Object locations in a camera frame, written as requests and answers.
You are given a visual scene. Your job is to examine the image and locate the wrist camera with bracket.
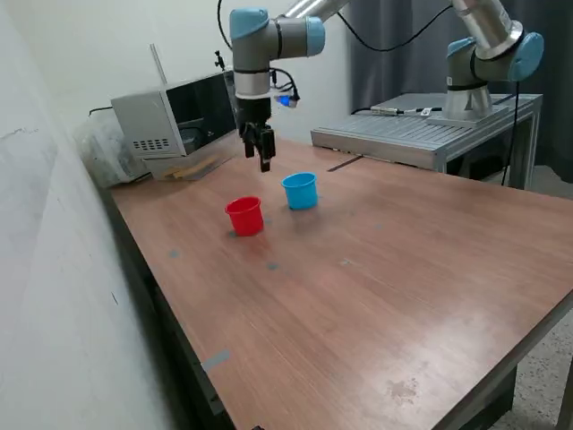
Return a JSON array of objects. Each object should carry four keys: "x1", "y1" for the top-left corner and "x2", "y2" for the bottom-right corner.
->
[{"x1": 272, "y1": 90, "x2": 302, "y2": 109}]

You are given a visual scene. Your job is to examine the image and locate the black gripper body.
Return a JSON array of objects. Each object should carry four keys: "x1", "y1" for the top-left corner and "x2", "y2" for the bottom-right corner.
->
[{"x1": 235, "y1": 98, "x2": 273, "y2": 132}]

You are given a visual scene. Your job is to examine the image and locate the aluminium profile robot stand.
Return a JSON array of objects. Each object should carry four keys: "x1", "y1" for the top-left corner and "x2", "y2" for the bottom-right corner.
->
[{"x1": 310, "y1": 91, "x2": 545, "y2": 190}]

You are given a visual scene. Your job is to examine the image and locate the dark brown strip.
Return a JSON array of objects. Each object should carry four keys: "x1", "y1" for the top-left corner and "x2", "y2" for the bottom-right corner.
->
[{"x1": 327, "y1": 154, "x2": 364, "y2": 174}]

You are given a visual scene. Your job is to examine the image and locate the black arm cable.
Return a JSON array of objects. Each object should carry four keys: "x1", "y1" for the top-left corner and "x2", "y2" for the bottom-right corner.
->
[{"x1": 217, "y1": 0, "x2": 454, "y2": 98}]

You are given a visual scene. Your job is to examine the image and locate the wooden sticks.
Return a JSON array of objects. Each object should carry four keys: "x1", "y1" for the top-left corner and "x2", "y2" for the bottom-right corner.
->
[{"x1": 162, "y1": 158, "x2": 221, "y2": 181}]

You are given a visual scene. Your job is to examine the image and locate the blue cup bin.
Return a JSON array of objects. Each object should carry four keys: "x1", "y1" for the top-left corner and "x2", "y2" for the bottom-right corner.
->
[{"x1": 280, "y1": 171, "x2": 321, "y2": 211}]

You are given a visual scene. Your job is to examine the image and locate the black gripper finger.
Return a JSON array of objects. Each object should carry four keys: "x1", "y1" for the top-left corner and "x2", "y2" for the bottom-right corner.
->
[
  {"x1": 255, "y1": 128, "x2": 277, "y2": 174},
  {"x1": 238, "y1": 124, "x2": 256, "y2": 159}
]

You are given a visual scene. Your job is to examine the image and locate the silver microwave oven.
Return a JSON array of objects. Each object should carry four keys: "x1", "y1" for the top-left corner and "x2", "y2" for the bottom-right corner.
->
[{"x1": 109, "y1": 70, "x2": 244, "y2": 160}]

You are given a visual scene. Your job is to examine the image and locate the clear plastic bag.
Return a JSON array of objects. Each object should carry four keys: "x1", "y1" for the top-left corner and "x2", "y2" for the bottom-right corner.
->
[{"x1": 73, "y1": 113, "x2": 154, "y2": 190}]

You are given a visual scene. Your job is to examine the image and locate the white thin rod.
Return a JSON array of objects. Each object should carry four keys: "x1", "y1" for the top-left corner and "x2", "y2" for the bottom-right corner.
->
[{"x1": 149, "y1": 42, "x2": 169, "y2": 87}]

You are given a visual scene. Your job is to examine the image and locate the large grey tape strip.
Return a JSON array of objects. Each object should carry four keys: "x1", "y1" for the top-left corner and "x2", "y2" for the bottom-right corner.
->
[{"x1": 201, "y1": 349, "x2": 233, "y2": 374}]

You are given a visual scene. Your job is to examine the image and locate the robot base connector cable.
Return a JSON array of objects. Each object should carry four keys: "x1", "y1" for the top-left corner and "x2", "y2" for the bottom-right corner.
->
[{"x1": 370, "y1": 104, "x2": 445, "y2": 117}]

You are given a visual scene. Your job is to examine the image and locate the dark grey curtain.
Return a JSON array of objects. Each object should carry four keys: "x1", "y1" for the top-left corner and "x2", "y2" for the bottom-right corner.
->
[{"x1": 348, "y1": 0, "x2": 573, "y2": 172}]

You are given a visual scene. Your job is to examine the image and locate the aluminium mounting plate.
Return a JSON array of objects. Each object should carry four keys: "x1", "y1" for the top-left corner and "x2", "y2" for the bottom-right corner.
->
[{"x1": 425, "y1": 103, "x2": 509, "y2": 129}]

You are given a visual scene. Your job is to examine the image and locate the red cup bin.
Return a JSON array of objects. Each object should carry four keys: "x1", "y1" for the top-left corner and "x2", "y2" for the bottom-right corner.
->
[{"x1": 224, "y1": 195, "x2": 266, "y2": 237}]

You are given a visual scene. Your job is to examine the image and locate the thick black power cable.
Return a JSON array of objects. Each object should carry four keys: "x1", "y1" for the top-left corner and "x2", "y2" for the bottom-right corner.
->
[{"x1": 500, "y1": 77, "x2": 526, "y2": 187}]

